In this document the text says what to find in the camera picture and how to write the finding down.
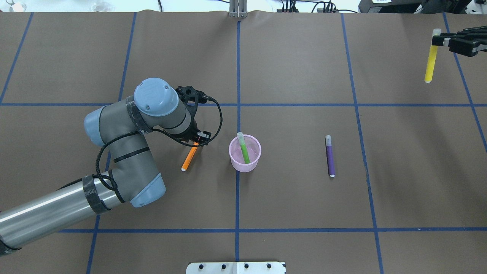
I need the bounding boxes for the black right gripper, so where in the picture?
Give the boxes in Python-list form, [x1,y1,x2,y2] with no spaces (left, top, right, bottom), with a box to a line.
[432,26,487,57]

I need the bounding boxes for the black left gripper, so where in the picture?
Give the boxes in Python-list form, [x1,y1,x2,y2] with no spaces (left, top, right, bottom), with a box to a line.
[183,118,212,146]

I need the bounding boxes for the yellow highlighter pen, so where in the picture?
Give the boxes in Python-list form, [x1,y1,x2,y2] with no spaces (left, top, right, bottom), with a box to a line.
[424,42,439,83]

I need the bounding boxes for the orange highlighter pen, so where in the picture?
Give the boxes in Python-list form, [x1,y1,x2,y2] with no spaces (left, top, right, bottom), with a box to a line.
[181,143,198,172]

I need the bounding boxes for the green highlighter pen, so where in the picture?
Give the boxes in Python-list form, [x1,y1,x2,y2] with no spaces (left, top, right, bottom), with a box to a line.
[237,132,250,164]

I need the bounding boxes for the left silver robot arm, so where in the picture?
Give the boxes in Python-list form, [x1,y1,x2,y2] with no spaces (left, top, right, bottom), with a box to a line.
[0,78,218,256]

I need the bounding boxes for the pink mesh pen holder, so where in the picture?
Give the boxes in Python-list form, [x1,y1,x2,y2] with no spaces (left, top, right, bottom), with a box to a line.
[228,132,262,173]

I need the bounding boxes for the purple highlighter pen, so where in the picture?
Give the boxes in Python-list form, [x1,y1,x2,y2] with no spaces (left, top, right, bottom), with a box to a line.
[325,135,336,178]

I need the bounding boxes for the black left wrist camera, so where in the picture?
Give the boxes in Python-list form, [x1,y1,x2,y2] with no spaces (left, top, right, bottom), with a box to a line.
[175,86,209,117]

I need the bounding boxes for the black left camera cable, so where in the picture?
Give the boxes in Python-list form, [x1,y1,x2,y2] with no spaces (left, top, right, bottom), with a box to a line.
[95,97,223,191]

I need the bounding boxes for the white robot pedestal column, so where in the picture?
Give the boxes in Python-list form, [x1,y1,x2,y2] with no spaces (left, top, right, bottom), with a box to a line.
[186,261,286,274]

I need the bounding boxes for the aluminium frame post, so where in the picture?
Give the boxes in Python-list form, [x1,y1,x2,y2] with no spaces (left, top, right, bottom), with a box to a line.
[228,0,248,19]

